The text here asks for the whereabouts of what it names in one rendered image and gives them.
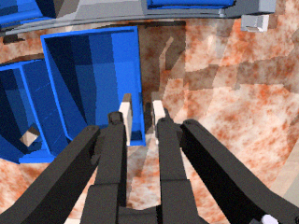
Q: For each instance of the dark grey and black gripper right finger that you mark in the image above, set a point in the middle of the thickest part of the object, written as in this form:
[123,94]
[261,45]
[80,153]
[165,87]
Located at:
[240,194]

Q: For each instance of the blue bin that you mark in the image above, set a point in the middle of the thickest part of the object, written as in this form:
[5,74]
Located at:
[34,10]
[172,4]
[16,113]
[90,72]

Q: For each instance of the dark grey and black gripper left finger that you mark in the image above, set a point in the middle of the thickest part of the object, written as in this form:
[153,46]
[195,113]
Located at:
[53,195]

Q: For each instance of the grey metal shelf frame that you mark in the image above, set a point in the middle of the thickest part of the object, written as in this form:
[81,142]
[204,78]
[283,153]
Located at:
[77,12]

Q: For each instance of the beige rectangular block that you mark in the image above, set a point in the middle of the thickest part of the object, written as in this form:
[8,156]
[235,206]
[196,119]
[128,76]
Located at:
[30,136]

